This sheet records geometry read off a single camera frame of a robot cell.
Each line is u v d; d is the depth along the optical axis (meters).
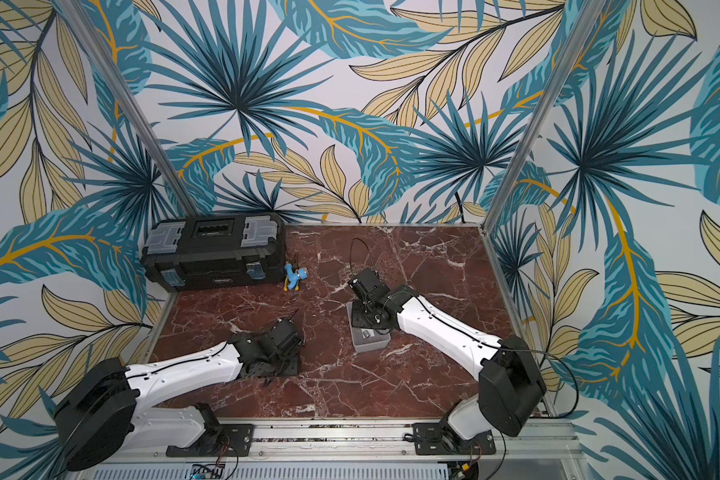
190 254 0.89
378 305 0.60
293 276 1.01
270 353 0.64
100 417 0.40
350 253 1.13
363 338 0.90
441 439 0.67
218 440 0.66
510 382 0.42
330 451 0.73
